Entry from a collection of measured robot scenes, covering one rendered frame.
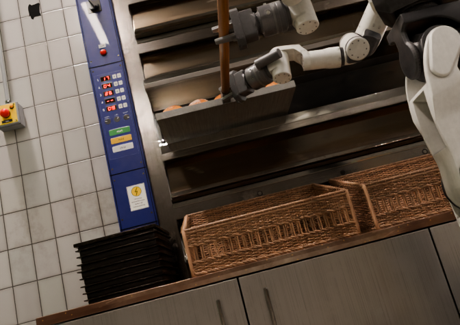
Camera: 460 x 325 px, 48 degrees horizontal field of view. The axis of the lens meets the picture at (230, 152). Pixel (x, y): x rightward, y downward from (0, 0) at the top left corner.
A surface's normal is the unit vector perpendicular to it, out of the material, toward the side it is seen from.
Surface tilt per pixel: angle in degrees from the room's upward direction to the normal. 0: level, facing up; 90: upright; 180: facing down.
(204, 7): 70
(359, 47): 123
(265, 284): 90
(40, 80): 90
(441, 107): 114
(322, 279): 90
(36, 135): 90
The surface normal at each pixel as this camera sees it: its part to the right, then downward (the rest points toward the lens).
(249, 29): -0.12, -0.23
